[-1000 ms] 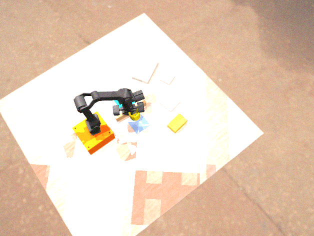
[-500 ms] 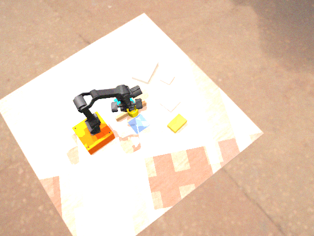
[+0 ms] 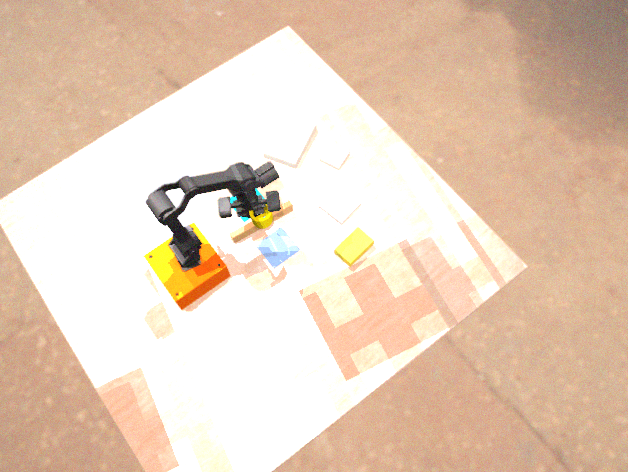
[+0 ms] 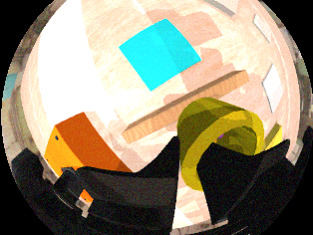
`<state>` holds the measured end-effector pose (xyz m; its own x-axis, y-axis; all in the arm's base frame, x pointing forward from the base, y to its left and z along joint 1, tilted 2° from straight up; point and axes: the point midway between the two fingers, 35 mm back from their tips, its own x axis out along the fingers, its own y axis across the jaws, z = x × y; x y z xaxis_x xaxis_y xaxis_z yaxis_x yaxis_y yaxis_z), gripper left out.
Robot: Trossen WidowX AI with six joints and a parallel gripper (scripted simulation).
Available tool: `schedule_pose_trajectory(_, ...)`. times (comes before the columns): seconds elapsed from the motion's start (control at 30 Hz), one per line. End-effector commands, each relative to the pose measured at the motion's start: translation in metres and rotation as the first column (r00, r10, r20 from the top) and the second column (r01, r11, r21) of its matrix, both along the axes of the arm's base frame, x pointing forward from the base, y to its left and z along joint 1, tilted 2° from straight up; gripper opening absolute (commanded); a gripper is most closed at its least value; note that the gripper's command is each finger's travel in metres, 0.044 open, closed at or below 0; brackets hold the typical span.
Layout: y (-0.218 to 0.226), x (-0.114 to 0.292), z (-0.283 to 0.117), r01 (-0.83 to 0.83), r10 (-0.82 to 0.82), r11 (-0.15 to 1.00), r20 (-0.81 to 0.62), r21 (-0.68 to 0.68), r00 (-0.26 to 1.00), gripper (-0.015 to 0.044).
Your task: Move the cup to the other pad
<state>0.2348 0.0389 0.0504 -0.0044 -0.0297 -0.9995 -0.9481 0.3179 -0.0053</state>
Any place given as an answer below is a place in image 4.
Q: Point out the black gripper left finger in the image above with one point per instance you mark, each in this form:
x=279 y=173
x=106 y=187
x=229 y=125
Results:
x=154 y=186

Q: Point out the yellow cup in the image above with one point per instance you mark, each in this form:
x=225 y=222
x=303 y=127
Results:
x=203 y=121

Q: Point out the brown wooden bar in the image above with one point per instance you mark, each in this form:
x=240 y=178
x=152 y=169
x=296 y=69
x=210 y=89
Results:
x=171 y=112

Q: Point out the yellow rectangular block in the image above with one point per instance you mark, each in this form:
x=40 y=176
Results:
x=273 y=137

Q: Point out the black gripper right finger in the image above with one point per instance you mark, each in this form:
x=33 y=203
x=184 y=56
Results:
x=226 y=176

